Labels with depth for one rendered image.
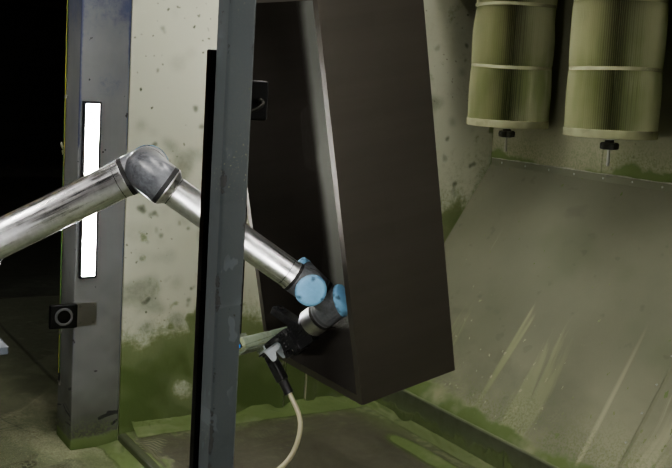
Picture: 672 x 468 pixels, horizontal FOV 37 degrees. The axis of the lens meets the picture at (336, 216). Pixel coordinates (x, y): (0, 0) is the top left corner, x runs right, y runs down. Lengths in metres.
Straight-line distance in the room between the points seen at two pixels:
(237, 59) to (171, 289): 2.22
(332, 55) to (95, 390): 1.69
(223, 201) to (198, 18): 2.12
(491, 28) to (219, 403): 2.54
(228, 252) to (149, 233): 2.05
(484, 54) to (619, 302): 1.11
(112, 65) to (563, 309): 1.86
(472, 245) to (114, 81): 1.66
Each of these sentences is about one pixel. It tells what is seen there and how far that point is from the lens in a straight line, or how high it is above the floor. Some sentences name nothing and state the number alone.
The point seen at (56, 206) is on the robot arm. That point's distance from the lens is 2.92.
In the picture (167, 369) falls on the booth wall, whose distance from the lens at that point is 3.89.
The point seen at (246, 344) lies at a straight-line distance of 3.09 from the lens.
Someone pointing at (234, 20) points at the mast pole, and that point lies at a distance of 1.67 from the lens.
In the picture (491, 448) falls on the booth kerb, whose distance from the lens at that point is 3.72.
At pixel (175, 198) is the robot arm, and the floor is 1.05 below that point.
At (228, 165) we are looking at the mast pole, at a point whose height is 1.25.
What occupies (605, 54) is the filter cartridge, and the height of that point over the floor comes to 1.54.
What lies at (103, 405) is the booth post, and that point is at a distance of 3.84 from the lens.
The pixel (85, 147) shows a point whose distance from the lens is 3.59.
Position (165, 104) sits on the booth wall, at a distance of 3.71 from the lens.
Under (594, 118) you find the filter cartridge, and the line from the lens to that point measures 3.57.
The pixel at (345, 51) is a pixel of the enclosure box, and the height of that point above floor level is 1.48.
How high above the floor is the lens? 1.39
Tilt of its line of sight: 8 degrees down
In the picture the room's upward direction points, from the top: 4 degrees clockwise
